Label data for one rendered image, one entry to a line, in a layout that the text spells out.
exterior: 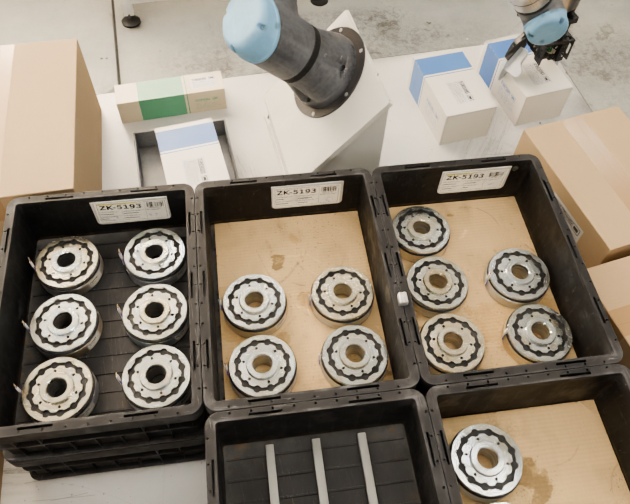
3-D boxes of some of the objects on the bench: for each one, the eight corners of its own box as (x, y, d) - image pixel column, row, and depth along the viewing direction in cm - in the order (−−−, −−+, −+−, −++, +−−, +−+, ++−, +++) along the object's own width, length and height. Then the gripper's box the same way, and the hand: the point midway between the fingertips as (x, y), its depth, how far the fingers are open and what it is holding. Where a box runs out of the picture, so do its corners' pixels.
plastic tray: (137, 148, 140) (132, 132, 136) (227, 134, 143) (225, 118, 139) (149, 247, 126) (144, 232, 122) (248, 229, 129) (247, 214, 125)
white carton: (476, 70, 158) (485, 40, 150) (519, 61, 160) (530, 31, 153) (514, 126, 147) (526, 97, 140) (559, 116, 150) (573, 86, 142)
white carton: (407, 86, 154) (412, 56, 146) (452, 77, 156) (460, 47, 148) (438, 145, 143) (446, 116, 136) (487, 135, 146) (497, 106, 138)
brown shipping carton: (501, 181, 138) (523, 129, 125) (587, 158, 143) (617, 105, 129) (576, 295, 123) (610, 250, 109) (670, 265, 127) (714, 217, 114)
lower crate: (52, 272, 122) (31, 236, 112) (208, 256, 125) (201, 220, 115) (30, 485, 101) (1, 464, 91) (219, 460, 104) (212, 438, 94)
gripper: (529, 26, 126) (501, 100, 143) (613, 9, 130) (577, 84, 147) (508, 0, 131) (484, 75, 147) (591, -16, 134) (558, 60, 151)
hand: (524, 72), depth 148 cm, fingers closed on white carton, 14 cm apart
